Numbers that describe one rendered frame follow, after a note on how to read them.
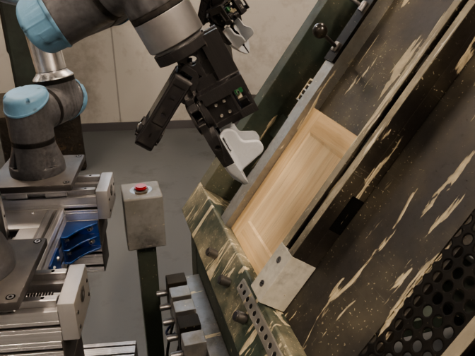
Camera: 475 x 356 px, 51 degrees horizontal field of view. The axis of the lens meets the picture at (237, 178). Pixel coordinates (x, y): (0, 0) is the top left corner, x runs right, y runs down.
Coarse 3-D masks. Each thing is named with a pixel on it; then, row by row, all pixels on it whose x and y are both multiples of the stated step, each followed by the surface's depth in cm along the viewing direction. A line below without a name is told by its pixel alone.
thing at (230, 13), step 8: (216, 0) 121; (224, 0) 119; (232, 0) 121; (208, 8) 125; (216, 8) 121; (224, 8) 121; (232, 8) 122; (240, 8) 122; (208, 16) 125; (216, 16) 125; (224, 16) 123; (232, 16) 122; (216, 24) 125; (224, 24) 125
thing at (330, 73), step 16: (384, 0) 127; (368, 16) 127; (368, 32) 129; (352, 48) 130; (336, 64) 130; (320, 80) 132; (336, 80) 132; (304, 96) 136; (320, 96) 133; (304, 112) 133; (288, 128) 135; (272, 144) 138; (272, 160) 136; (256, 176) 138; (240, 192) 141; (240, 208) 140
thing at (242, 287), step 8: (240, 288) 117; (248, 288) 115; (240, 296) 116; (248, 296) 113; (248, 304) 112; (256, 304) 109; (248, 312) 110; (256, 312) 108; (256, 320) 107; (264, 320) 105; (256, 328) 106; (264, 328) 103; (264, 336) 102; (272, 336) 100; (264, 344) 101; (272, 344) 99; (272, 352) 98; (280, 352) 96
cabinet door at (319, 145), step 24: (312, 120) 131; (288, 144) 135; (312, 144) 126; (336, 144) 117; (288, 168) 131; (312, 168) 122; (264, 192) 135; (288, 192) 126; (312, 192) 117; (240, 216) 140; (264, 216) 130; (288, 216) 121; (240, 240) 134; (264, 240) 125; (264, 264) 120
